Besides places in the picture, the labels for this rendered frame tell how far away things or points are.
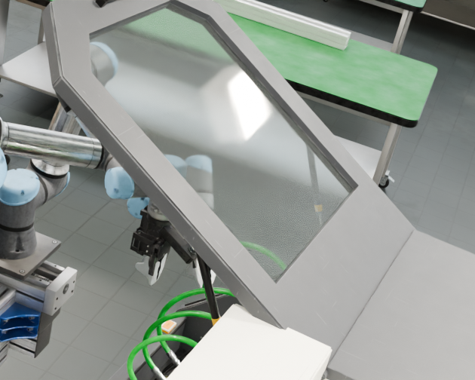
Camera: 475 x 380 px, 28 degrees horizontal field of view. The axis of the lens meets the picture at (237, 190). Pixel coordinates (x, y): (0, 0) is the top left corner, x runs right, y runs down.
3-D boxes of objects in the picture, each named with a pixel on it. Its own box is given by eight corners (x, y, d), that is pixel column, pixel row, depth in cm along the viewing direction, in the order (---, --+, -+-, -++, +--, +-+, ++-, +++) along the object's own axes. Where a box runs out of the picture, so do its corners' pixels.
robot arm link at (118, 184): (96, 182, 233) (138, 180, 239) (112, 206, 225) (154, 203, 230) (101, 154, 230) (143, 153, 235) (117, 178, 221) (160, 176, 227)
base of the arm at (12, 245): (-26, 246, 277) (-23, 219, 272) (1, 225, 290) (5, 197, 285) (19, 265, 274) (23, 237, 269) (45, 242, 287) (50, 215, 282)
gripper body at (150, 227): (143, 240, 248) (151, 200, 243) (172, 252, 246) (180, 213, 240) (128, 252, 242) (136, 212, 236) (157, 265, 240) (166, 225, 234)
